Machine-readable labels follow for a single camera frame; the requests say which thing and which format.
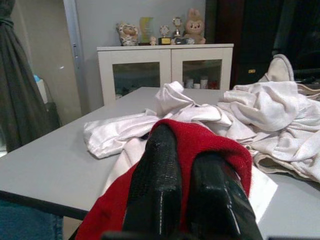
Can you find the red sweater with white band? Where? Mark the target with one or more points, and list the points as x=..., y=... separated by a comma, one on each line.
x=205, y=140

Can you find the tall black cabinet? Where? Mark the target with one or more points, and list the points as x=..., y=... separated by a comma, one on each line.
x=262, y=37

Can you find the small dark object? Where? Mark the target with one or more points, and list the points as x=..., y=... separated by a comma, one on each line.
x=182, y=42

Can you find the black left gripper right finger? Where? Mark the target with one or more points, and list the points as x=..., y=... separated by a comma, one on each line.
x=215, y=205

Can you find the white cabinet with glass doors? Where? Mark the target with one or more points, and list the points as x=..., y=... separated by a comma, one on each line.
x=140, y=53

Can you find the grey aluminium post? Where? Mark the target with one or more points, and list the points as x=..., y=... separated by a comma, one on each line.
x=75, y=50

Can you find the small baby figurine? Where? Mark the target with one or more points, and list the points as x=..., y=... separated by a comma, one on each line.
x=152, y=40

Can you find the white bottle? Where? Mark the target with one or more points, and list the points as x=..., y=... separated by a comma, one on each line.
x=204, y=82

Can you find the white long-sleeve shirt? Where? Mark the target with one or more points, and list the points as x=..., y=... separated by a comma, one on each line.
x=112, y=132

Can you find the dark grey curtain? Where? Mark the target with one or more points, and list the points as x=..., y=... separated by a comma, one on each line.
x=20, y=87

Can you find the silver cup trophy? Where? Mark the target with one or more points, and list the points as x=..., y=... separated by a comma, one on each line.
x=177, y=22

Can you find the plush cat toy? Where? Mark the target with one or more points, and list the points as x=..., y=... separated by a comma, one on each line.
x=127, y=35

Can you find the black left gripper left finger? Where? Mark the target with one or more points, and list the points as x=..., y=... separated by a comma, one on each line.
x=157, y=180

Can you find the gold round trophy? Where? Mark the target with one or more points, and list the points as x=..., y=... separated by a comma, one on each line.
x=165, y=31

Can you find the blue denim jeans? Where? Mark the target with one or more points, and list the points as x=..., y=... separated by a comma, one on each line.
x=25, y=222

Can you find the rabbit plush toy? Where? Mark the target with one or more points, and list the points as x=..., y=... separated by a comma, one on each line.
x=195, y=25

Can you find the green glass trophy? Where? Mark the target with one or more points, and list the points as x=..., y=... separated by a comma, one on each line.
x=146, y=30

